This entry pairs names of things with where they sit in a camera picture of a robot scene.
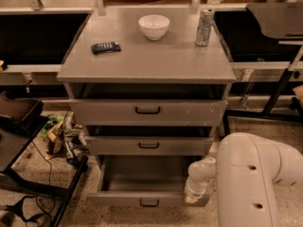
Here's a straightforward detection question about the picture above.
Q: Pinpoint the grey middle drawer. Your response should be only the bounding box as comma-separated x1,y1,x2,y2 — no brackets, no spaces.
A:
85,136,213,156

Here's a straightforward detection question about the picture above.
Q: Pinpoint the black tray on table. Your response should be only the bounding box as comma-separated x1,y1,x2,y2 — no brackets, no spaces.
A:
0,91,44,134

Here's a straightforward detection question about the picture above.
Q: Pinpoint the grey drawer cabinet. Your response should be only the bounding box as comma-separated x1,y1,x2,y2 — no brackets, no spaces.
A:
56,5,237,168

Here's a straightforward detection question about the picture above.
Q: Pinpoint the grey bottom drawer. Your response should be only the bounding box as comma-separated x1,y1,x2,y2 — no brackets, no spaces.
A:
88,155,209,207

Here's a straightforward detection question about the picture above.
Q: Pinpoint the black table left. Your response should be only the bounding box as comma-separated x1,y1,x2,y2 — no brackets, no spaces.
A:
0,114,89,227

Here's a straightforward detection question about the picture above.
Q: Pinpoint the silver drink can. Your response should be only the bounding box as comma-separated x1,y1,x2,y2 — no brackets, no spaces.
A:
196,9,214,46

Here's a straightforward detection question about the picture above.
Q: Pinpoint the white bowl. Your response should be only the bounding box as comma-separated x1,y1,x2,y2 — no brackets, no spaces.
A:
138,14,170,41

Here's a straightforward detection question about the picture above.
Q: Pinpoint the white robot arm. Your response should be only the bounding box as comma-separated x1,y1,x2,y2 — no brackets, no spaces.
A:
185,132,303,227

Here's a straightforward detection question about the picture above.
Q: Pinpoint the pile of snack bags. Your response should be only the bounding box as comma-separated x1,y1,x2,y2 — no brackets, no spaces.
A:
40,111,89,167

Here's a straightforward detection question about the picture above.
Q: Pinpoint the black cable on floor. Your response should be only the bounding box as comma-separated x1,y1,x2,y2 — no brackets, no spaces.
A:
0,135,57,227

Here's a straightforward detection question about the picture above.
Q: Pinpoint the grey top drawer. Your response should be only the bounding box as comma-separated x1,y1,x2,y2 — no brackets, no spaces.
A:
69,99,227,127

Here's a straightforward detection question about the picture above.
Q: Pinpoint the grey drawer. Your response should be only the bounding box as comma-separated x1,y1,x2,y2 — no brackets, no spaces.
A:
69,99,227,127
88,155,209,207
85,136,213,156

